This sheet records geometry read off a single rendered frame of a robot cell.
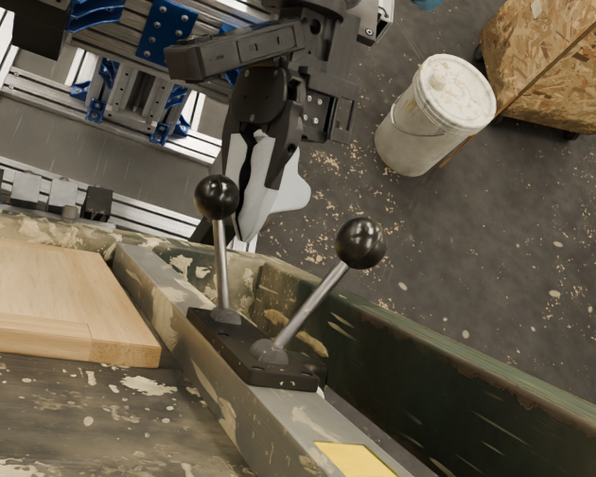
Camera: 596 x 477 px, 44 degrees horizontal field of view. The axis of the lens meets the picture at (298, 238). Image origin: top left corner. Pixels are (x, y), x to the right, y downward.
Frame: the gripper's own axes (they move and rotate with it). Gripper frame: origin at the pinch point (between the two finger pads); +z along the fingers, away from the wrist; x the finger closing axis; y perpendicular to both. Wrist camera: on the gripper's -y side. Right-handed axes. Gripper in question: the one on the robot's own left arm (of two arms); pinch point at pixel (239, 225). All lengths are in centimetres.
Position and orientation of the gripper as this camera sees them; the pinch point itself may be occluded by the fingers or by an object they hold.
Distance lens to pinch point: 62.7
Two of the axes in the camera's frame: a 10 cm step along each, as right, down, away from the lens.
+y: 7.5, 1.2, 6.5
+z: -2.0, 9.8, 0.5
